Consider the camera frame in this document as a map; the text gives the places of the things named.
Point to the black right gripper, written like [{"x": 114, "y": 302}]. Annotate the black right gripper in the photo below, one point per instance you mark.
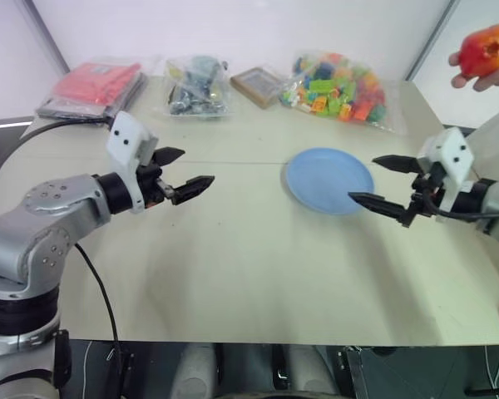
[{"x": 428, "y": 191}]

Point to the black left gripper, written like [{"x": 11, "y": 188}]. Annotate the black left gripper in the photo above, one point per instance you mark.
[{"x": 151, "y": 183}]

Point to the red orange toy fruit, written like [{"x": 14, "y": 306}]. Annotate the red orange toy fruit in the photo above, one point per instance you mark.
[{"x": 484, "y": 52}]

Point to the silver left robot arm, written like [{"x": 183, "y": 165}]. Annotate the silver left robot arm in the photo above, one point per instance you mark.
[{"x": 45, "y": 232}]

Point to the blue round plate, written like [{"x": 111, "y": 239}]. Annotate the blue round plate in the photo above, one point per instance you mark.
[{"x": 324, "y": 178}]

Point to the person's bare hand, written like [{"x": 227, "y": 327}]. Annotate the person's bare hand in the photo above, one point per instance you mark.
[{"x": 492, "y": 81}]

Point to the clear bag of dark toys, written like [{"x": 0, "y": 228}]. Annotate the clear bag of dark toys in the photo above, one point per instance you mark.
[{"x": 197, "y": 87}]

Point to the clear bag of colourful blocks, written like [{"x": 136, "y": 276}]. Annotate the clear bag of colourful blocks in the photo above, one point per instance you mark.
[{"x": 341, "y": 89}]

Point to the brown framed flat box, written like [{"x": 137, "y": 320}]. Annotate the brown framed flat box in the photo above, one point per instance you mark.
[{"x": 258, "y": 85}]

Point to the clear bag of red packets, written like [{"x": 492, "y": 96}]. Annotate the clear bag of red packets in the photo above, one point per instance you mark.
[{"x": 93, "y": 87}]

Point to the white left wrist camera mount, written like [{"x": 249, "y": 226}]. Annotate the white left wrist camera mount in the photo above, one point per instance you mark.
[{"x": 126, "y": 143}]

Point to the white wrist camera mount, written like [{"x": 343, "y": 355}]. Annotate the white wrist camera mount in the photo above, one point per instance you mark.
[
  {"x": 455, "y": 156},
  {"x": 126, "y": 143}
]

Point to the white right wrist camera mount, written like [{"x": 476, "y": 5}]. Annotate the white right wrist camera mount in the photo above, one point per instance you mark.
[{"x": 455, "y": 156}]

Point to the black metal bracket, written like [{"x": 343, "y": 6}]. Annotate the black metal bracket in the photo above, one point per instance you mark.
[{"x": 359, "y": 370}]

